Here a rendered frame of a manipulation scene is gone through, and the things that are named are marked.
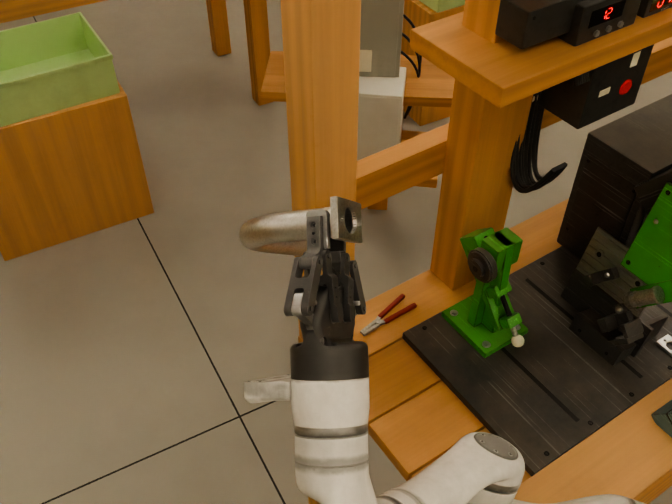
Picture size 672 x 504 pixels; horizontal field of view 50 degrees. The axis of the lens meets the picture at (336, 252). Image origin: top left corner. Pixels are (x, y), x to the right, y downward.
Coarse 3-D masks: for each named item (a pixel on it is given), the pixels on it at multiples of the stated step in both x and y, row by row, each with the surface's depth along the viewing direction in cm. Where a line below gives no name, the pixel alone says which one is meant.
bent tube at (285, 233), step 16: (320, 208) 70; (336, 208) 67; (352, 208) 70; (256, 224) 73; (272, 224) 72; (288, 224) 71; (304, 224) 70; (336, 224) 67; (352, 224) 71; (240, 240) 78; (256, 240) 74; (272, 240) 73; (288, 240) 72; (304, 240) 87; (352, 240) 70
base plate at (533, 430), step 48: (528, 288) 174; (432, 336) 164; (528, 336) 164; (576, 336) 164; (480, 384) 155; (528, 384) 155; (576, 384) 155; (624, 384) 155; (528, 432) 146; (576, 432) 146
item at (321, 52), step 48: (288, 0) 107; (336, 0) 105; (480, 0) 129; (288, 48) 114; (336, 48) 110; (288, 96) 120; (336, 96) 116; (480, 96) 139; (336, 144) 122; (480, 144) 146; (336, 192) 130; (480, 192) 157
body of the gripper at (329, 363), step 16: (320, 288) 68; (320, 304) 67; (320, 320) 66; (304, 336) 67; (320, 336) 66; (336, 336) 69; (352, 336) 73; (304, 352) 67; (320, 352) 66; (336, 352) 66; (352, 352) 67; (304, 368) 67; (320, 368) 66; (336, 368) 66; (352, 368) 66; (368, 368) 69
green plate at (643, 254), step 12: (660, 204) 146; (648, 216) 149; (660, 216) 147; (648, 228) 149; (660, 228) 147; (636, 240) 152; (648, 240) 150; (660, 240) 148; (636, 252) 153; (648, 252) 150; (660, 252) 148; (624, 264) 155; (636, 264) 153; (648, 264) 151; (660, 264) 149; (636, 276) 154; (648, 276) 151; (660, 276) 149
